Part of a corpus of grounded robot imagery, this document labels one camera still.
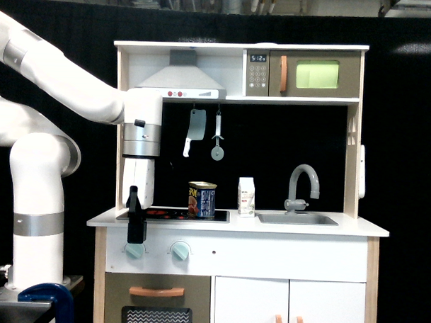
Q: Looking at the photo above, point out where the left mint stove knob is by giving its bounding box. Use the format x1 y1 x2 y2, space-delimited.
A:
125 243 146 260

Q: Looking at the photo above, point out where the right mint stove knob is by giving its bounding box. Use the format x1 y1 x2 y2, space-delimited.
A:
170 241 190 261

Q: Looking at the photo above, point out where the grey range hood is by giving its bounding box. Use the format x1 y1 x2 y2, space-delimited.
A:
137 50 227 101

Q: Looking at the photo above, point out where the toy oven door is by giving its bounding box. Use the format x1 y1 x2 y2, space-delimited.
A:
103 273 212 323

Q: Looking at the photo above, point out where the left white cabinet door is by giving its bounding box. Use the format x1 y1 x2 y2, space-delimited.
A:
214 276 289 323

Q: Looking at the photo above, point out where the toy cleaver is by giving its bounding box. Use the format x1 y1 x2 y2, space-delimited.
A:
183 109 207 158

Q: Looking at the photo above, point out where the white side hook holder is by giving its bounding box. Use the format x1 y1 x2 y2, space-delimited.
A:
358 144 366 199

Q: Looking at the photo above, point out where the black toy stovetop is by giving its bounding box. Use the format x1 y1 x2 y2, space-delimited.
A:
116 205 231 225

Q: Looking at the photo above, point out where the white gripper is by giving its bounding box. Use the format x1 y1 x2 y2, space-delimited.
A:
122 158 155 244

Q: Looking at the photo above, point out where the white cabinet door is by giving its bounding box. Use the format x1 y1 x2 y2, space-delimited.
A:
289 280 366 323
214 276 289 323

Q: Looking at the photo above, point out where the orange microwave handle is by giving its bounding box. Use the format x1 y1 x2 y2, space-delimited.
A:
280 55 287 92

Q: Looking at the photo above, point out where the wooden toy kitchen frame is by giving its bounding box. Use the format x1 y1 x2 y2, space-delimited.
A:
88 40 388 323

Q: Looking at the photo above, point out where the mint stove knob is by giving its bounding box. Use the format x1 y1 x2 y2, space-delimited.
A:
170 241 190 261
125 243 146 260

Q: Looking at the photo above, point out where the orange oven handle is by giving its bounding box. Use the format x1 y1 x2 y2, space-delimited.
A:
129 286 185 298

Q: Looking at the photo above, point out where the toy pizza cutter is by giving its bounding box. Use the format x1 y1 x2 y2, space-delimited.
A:
211 110 224 161

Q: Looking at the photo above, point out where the blue clamp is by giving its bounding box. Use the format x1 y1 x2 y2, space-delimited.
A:
17 283 75 323

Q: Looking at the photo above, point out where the right white cabinet door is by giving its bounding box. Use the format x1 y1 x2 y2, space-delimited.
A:
289 280 366 323

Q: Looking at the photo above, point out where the grey toy sink basin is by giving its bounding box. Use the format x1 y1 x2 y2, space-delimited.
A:
258 213 338 226

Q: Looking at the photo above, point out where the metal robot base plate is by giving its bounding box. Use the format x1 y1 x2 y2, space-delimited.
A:
0 271 85 323

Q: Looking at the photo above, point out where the toy microwave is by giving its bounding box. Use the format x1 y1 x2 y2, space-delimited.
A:
245 50 362 98

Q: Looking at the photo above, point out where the small white milk carton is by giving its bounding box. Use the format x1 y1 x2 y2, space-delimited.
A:
237 176 255 218

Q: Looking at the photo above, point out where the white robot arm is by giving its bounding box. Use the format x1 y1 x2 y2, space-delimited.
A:
0 11 163 290

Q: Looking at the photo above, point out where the canned spam tin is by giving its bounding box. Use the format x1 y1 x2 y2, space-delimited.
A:
188 181 217 218

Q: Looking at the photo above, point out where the grey toy faucet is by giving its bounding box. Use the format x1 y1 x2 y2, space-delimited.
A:
283 163 322 217

